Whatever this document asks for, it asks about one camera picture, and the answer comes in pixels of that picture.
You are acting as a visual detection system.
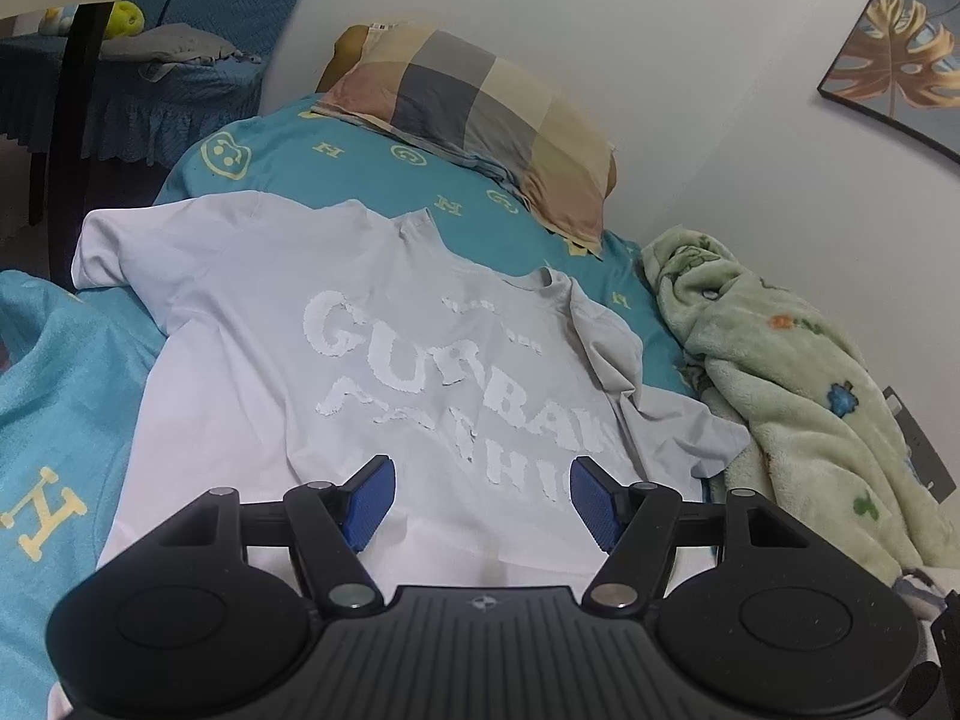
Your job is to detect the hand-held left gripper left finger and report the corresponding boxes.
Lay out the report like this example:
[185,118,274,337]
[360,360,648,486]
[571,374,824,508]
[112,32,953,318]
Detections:
[154,454,397,610]

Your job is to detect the light grey printed t-shirt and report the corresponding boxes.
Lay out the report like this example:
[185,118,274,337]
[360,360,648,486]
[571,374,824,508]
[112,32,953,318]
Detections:
[71,191,751,590]

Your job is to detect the grey folded cloth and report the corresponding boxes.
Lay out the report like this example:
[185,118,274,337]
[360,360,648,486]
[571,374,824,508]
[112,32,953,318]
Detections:
[100,22,263,82]

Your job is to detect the teal printed bed sheet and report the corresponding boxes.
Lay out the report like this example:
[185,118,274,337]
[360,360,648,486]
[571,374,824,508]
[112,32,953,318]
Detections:
[0,94,721,720]

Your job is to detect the yellow plush toy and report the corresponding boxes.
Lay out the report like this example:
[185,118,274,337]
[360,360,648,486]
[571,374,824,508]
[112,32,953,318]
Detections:
[105,1,145,40]

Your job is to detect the plaid pillow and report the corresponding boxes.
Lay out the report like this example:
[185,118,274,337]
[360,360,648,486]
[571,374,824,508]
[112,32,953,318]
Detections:
[313,22,617,260]

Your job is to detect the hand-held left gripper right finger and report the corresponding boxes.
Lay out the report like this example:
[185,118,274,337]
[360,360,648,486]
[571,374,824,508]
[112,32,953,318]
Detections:
[570,456,815,610]

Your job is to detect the green floral fleece blanket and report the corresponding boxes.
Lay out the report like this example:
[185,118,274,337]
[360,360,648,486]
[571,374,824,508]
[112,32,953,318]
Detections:
[639,225,955,590]

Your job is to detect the leaf wall painting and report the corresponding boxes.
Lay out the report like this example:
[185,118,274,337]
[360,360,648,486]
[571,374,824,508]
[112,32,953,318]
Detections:
[817,0,960,166]

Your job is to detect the blue covered sofa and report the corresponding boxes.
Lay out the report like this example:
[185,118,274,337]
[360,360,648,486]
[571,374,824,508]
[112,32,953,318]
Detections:
[0,0,331,170]

